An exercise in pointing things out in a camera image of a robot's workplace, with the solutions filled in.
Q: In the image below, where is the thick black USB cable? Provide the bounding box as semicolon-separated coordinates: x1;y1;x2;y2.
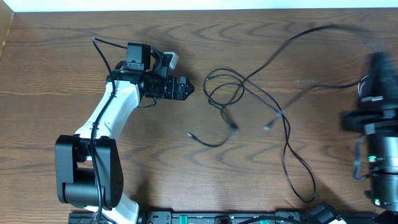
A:
203;24;371;131

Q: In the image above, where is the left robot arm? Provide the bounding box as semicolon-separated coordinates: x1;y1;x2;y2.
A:
55;42;195;223

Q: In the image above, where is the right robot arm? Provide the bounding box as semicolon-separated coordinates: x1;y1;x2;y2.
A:
341;52;397;223

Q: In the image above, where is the thin black USB cable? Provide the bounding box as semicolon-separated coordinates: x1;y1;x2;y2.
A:
186;71;361;203

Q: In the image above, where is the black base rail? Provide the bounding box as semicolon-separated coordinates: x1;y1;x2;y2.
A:
67;211;377;224

